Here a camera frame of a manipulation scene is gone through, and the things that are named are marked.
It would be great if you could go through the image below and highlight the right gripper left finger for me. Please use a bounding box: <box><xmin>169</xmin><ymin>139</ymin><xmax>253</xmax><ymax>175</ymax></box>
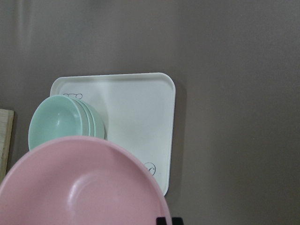
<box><xmin>156</xmin><ymin>217</ymin><xmax>167</xmax><ymax>225</ymax></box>

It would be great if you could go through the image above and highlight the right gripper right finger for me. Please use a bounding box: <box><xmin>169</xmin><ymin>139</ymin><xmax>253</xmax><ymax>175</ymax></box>
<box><xmin>172</xmin><ymin>217</ymin><xmax>183</xmax><ymax>225</ymax></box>

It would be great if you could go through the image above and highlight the small pink bowl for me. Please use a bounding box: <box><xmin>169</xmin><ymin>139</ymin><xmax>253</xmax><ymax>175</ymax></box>
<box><xmin>0</xmin><ymin>136</ymin><xmax>172</xmax><ymax>225</ymax></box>

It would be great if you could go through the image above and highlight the bottom green bowl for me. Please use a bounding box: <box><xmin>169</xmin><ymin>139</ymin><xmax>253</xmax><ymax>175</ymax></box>
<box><xmin>82</xmin><ymin>101</ymin><xmax>105</xmax><ymax>139</ymax></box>

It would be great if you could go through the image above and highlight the middle green bowl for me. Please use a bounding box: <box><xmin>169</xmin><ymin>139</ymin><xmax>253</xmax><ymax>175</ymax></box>
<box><xmin>75</xmin><ymin>99</ymin><xmax>96</xmax><ymax>137</ymax></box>

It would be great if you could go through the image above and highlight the white rabbit tray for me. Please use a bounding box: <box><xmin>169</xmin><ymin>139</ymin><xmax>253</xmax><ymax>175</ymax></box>
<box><xmin>50</xmin><ymin>72</ymin><xmax>176</xmax><ymax>194</ymax></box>

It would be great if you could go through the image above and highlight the wooden cutting board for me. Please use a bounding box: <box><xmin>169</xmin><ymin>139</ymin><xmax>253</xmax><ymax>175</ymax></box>
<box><xmin>0</xmin><ymin>109</ymin><xmax>14</xmax><ymax>182</ymax></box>

